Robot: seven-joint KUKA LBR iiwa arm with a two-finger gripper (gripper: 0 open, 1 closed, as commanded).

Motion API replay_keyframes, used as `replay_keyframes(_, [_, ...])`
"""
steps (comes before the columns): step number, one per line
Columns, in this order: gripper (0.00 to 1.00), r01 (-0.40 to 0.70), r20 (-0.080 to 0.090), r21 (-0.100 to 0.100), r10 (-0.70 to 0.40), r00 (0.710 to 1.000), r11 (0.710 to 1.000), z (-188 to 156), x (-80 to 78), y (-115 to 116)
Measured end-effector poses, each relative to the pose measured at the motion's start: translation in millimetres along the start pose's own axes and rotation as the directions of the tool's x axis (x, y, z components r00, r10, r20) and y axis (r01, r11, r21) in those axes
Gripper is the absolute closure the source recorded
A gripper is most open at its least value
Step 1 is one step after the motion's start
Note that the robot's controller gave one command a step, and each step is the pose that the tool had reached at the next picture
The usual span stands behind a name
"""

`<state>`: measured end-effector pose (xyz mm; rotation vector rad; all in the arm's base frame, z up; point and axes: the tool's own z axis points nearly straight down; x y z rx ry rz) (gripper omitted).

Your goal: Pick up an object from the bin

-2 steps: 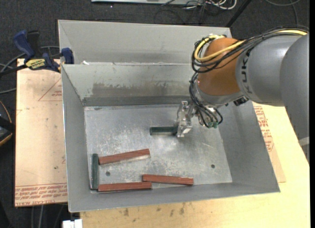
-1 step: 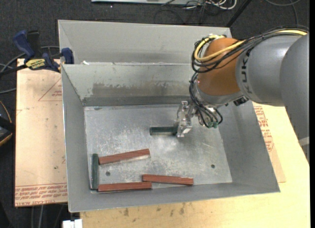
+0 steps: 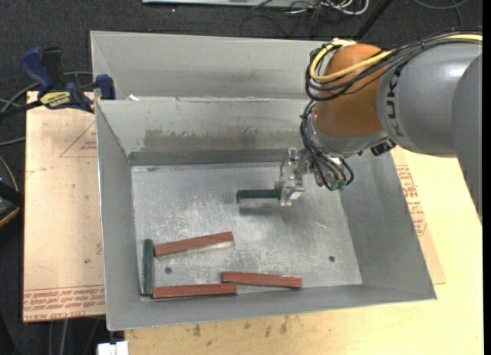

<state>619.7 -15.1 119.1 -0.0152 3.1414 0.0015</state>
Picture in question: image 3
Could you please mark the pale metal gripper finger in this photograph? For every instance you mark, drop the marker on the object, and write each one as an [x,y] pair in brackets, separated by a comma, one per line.
[293,197]
[290,169]

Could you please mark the dark green block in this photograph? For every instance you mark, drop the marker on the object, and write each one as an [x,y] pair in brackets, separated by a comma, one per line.
[147,267]
[257,194]

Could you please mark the grey metal bin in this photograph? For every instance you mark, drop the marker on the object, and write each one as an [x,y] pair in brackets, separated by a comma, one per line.
[230,215]

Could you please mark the red-brown flat block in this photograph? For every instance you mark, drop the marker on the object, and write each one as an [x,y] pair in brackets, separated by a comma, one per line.
[193,291]
[261,280]
[193,244]

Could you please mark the brown cardboard board red print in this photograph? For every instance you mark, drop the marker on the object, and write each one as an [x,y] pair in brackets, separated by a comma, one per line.
[57,211]

